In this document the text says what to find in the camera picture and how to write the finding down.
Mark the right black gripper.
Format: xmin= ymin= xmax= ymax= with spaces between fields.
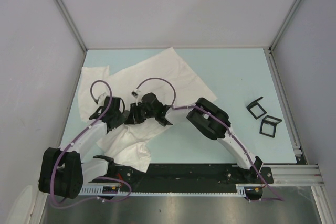
xmin=124 ymin=103 xmax=156 ymax=126

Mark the white t-shirt garment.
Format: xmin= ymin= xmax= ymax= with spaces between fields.
xmin=77 ymin=47 xmax=217 ymax=172

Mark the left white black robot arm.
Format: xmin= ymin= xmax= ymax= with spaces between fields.
xmin=38 ymin=97 xmax=127 ymax=199

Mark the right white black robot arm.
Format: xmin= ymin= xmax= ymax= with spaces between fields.
xmin=125 ymin=93 xmax=263 ymax=183

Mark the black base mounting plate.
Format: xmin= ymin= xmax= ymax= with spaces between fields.
xmin=107 ymin=164 xmax=262 ymax=193

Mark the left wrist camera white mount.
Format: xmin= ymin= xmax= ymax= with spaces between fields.
xmin=95 ymin=93 xmax=107 ymax=104

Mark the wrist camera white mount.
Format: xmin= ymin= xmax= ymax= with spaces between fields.
xmin=131 ymin=89 xmax=141 ymax=104
xmin=95 ymin=93 xmax=107 ymax=104

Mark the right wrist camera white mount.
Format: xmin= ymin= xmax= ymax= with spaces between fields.
xmin=131 ymin=89 xmax=141 ymax=104

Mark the grey slotted cable duct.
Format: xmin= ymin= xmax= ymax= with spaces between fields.
xmin=79 ymin=184 xmax=263 ymax=197

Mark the upper black square frame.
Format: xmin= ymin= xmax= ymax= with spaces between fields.
xmin=246 ymin=97 xmax=267 ymax=120

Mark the black square frame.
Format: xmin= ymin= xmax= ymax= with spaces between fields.
xmin=246 ymin=97 xmax=267 ymax=120
xmin=259 ymin=115 xmax=282 ymax=138

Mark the lower black square frame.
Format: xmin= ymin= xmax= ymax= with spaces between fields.
xmin=259 ymin=115 xmax=282 ymax=138

